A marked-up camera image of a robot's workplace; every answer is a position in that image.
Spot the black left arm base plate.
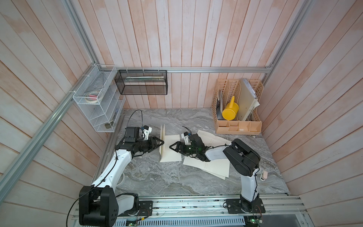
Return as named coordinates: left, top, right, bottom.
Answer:
left=118, top=201, right=153, bottom=218

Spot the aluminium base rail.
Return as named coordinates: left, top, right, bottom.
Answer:
left=114, top=194, right=314, bottom=227

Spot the tape roll on shelf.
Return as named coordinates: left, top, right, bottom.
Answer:
left=84, top=90, right=104, bottom=104

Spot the purple cover notebook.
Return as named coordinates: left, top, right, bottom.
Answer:
left=159, top=125, right=182, bottom=163

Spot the yellow cover notebook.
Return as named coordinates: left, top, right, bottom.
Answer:
left=183, top=157, right=230, bottom=180

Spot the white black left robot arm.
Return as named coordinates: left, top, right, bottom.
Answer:
left=78, top=125, right=164, bottom=227

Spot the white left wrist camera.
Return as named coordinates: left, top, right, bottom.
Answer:
left=142, top=125, right=152, bottom=141

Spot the black mesh wall basket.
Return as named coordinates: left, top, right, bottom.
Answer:
left=114, top=69, right=168, bottom=96

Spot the white wire mesh shelf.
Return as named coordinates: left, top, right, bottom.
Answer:
left=73, top=64, right=125, bottom=132

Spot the yellow plastic watering can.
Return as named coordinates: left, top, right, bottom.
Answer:
left=222, top=96, right=239, bottom=121

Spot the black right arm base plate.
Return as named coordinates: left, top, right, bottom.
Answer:
left=225, top=194, right=266, bottom=214

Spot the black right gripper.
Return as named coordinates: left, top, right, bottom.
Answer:
left=169, top=142, right=199, bottom=156

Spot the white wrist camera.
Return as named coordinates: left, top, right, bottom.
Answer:
left=181, top=132, right=191, bottom=145
left=142, top=125, right=152, bottom=141

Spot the beige folder in organizer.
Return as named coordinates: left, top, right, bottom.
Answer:
left=237, top=78, right=260, bottom=121

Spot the open white lined notebook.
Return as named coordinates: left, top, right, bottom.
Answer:
left=197, top=130, right=231, bottom=147

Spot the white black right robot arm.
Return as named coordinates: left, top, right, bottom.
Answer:
left=169, top=134, right=262, bottom=214

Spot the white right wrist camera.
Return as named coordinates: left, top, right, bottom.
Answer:
left=181, top=132, right=191, bottom=145

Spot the beige plastic desk organizer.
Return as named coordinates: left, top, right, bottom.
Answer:
left=211, top=79, right=264, bottom=135

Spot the small pink white eraser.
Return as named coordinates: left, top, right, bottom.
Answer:
left=260, top=170, right=268, bottom=181

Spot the grey book in organizer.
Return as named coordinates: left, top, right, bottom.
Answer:
left=216, top=90, right=224, bottom=120

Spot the horizontal aluminium wall rail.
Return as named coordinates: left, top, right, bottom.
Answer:
left=100, top=65, right=272, bottom=73

